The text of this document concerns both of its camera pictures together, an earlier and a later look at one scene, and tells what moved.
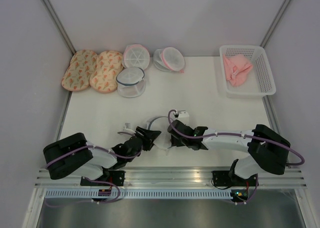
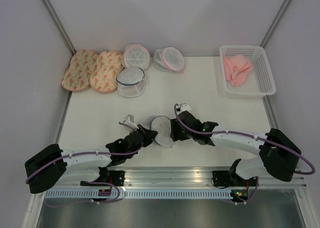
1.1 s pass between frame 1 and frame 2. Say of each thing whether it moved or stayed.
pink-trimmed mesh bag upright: stayed
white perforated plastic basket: stayed
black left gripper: stayed
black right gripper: moved
